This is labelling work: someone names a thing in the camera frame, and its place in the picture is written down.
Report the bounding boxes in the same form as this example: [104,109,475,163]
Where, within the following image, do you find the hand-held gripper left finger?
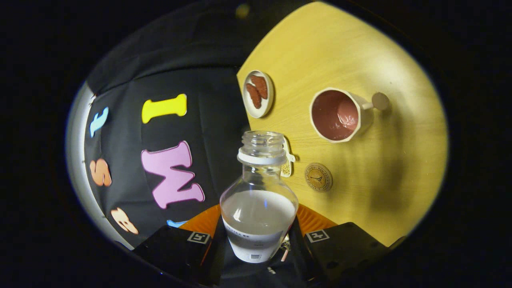
[132,204,242,286]

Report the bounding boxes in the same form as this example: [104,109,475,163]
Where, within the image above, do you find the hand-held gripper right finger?
[286,204,392,284]

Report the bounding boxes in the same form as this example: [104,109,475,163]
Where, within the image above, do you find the clear juice bottle white label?
[220,130,299,263]

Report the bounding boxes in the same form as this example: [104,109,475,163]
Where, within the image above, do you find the round brown coaster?
[304,162,333,192]

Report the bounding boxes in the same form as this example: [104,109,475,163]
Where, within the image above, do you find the cream cup pink inside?
[310,87,390,143]

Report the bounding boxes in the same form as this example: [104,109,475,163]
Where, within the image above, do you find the small cream patterned dish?
[280,136,296,178]

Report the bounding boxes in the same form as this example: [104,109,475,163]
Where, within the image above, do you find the black backdrop cloth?
[84,0,316,248]

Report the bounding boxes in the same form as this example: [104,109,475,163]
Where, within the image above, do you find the white round plate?
[242,70,275,119]

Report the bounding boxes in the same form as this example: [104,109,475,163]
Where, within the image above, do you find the reddish brown meat piece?
[246,83,262,109]
[250,75,268,100]

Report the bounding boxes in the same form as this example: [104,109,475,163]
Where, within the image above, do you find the wooden table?
[236,1,449,246]

